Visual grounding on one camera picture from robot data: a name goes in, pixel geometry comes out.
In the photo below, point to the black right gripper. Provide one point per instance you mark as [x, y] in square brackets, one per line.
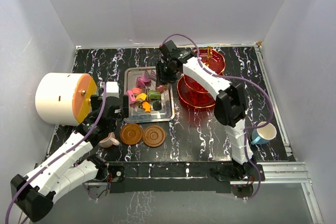
[161, 78]

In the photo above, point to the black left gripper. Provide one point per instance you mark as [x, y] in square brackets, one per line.
[96, 100]

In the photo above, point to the pink roll cake top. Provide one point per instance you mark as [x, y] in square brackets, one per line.
[146, 77]

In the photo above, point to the red three-tier cake stand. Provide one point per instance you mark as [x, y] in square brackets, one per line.
[192, 93]

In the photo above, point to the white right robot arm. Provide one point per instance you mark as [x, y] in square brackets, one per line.
[230, 104]

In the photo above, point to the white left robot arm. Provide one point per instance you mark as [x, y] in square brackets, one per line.
[36, 192]

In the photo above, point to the pink square cake block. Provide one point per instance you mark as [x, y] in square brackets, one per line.
[131, 97]

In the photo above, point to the red white strawberry cake slice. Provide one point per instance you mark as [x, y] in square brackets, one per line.
[159, 88]

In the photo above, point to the salmon pink cake piece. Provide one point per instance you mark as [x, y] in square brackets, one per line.
[137, 91]

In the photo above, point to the green striped macaron cake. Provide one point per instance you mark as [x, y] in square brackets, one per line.
[154, 95]

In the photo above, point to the yellow orange cake piece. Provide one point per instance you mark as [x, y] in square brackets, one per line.
[141, 97]

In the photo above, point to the orange fish shaped pastry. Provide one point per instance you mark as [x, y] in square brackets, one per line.
[146, 106]

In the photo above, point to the silver metal tray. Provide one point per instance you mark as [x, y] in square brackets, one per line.
[136, 111]

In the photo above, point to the magenta layered cake wedge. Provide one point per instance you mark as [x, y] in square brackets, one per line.
[140, 83]

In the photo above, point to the dark chocolate cookie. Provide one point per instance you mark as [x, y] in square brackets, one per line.
[157, 106]

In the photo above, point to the brown wooden coaster left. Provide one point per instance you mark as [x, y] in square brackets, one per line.
[131, 134]

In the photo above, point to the brown wooden coaster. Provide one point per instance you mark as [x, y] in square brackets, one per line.
[131, 134]
[154, 136]

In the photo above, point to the pink ceramic cup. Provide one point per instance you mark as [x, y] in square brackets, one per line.
[109, 141]

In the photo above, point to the brown wooden coaster right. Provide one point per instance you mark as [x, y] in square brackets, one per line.
[154, 136]

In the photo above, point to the white cylindrical drum container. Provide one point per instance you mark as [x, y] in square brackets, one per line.
[63, 98]

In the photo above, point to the blue ceramic cup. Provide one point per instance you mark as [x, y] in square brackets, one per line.
[264, 134]

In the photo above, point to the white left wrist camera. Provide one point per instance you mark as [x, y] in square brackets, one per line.
[112, 89]

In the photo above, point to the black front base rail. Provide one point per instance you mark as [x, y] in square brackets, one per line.
[222, 177]

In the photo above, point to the aluminium frame rail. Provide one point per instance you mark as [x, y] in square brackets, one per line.
[290, 172]

